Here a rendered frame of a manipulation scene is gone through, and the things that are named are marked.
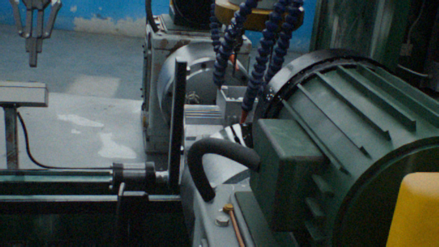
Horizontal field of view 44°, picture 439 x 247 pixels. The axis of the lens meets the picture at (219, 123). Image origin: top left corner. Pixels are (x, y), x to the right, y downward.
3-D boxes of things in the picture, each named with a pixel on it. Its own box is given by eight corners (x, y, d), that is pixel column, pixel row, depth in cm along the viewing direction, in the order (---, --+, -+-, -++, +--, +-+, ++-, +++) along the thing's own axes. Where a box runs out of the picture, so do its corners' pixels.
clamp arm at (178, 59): (179, 182, 107) (189, 57, 98) (181, 189, 105) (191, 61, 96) (161, 182, 107) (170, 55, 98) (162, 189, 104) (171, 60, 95)
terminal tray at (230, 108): (266, 117, 125) (270, 87, 122) (278, 134, 115) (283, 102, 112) (214, 115, 122) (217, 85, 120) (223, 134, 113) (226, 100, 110)
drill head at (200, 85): (229, 109, 175) (237, 32, 166) (256, 157, 141) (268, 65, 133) (151, 106, 170) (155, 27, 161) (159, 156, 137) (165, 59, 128)
